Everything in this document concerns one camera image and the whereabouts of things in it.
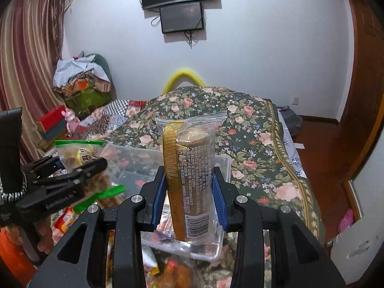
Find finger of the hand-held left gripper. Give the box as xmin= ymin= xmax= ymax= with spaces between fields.
xmin=33 ymin=157 xmax=108 ymax=186
xmin=28 ymin=156 xmax=65 ymax=178

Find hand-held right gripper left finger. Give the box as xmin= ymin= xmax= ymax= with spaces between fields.
xmin=31 ymin=165 xmax=167 ymax=288

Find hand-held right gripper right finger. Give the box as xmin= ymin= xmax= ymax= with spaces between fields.
xmin=212 ymin=166 xmax=345 ymax=288

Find clear zip bag green strip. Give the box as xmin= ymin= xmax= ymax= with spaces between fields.
xmin=55 ymin=139 xmax=120 ymax=204

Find gold striped brown cake packet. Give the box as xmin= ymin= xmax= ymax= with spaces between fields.
xmin=154 ymin=111 xmax=227 ymax=245

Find clear plastic container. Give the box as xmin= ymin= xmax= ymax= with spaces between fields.
xmin=100 ymin=142 xmax=233 ymax=261

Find person's left forearm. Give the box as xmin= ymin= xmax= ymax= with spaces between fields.
xmin=0 ymin=227 xmax=37 ymax=287

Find person's left hand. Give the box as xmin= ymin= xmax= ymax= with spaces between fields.
xmin=36 ymin=216 xmax=56 ymax=254

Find red snack packet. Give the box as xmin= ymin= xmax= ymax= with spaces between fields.
xmin=54 ymin=207 xmax=79 ymax=233

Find green snack packet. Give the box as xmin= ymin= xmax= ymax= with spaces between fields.
xmin=73 ymin=185 xmax=126 ymax=214

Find grey box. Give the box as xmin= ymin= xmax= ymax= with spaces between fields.
xmin=39 ymin=121 xmax=68 ymax=142

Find red box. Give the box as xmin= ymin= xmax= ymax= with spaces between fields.
xmin=37 ymin=105 xmax=68 ymax=131

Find pink rabbit toy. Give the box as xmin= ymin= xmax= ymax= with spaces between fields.
xmin=61 ymin=110 xmax=80 ymax=133

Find yellow white snack packet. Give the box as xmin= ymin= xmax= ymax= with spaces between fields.
xmin=143 ymin=244 xmax=160 ymax=276

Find patchwork quilt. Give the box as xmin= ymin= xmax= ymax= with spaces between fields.
xmin=75 ymin=99 xmax=148 ymax=141

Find green patterned cloth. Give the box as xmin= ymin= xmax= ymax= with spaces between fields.
xmin=64 ymin=88 xmax=112 ymax=117

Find orange brown snack packet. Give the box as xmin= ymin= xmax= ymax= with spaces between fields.
xmin=157 ymin=258 xmax=194 ymax=288

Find white printed bed sheet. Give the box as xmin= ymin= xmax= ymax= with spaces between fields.
xmin=277 ymin=109 xmax=308 ymax=181

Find pile of clothes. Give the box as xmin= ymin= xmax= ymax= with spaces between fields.
xmin=53 ymin=52 xmax=113 ymax=96

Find grey upholstered chair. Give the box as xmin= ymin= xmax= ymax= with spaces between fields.
xmin=88 ymin=53 xmax=113 ymax=92

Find grey backpack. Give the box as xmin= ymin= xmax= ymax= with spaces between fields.
xmin=274 ymin=106 xmax=304 ymax=138

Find striped brown curtain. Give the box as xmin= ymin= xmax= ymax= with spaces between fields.
xmin=0 ymin=0 xmax=71 ymax=168

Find pink slippers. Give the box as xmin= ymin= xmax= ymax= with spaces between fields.
xmin=338 ymin=208 xmax=355 ymax=235

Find yellow foam tube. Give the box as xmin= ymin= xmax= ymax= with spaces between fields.
xmin=162 ymin=67 xmax=208 ymax=95

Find white plastic object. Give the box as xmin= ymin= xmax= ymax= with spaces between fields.
xmin=329 ymin=212 xmax=384 ymax=288

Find frosted wardrobe sliding door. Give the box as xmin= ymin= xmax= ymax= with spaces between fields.
xmin=347 ymin=144 xmax=384 ymax=226

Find black monitor cable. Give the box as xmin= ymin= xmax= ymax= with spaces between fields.
xmin=184 ymin=15 xmax=205 ymax=49

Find small black wall monitor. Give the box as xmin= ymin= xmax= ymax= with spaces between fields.
xmin=159 ymin=1 xmax=205 ymax=34

